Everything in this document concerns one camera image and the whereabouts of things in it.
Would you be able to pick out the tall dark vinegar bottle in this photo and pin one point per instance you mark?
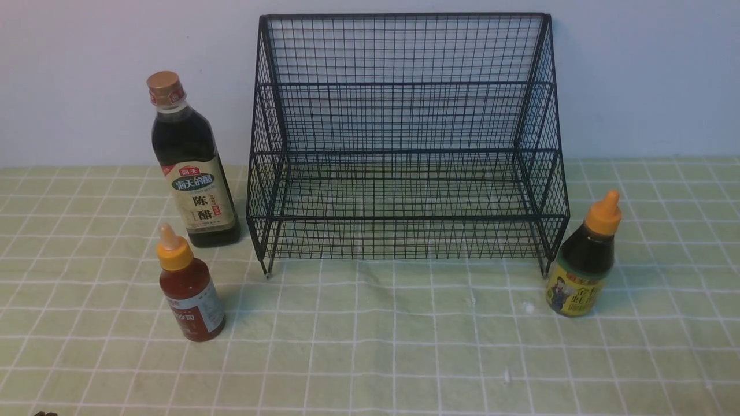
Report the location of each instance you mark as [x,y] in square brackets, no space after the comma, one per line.
[184,146]

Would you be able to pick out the red sauce bottle yellow cap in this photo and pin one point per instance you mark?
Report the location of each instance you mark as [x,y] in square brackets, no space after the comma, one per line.
[188,288]

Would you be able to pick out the dark oyster sauce bottle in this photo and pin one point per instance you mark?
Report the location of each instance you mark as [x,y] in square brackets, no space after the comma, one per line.
[584,260]

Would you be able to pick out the black wire mesh rack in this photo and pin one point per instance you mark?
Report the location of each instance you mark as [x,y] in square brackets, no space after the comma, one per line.
[406,136]

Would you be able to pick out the green checkered tablecloth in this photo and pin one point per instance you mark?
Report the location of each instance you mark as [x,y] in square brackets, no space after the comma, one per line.
[86,330]

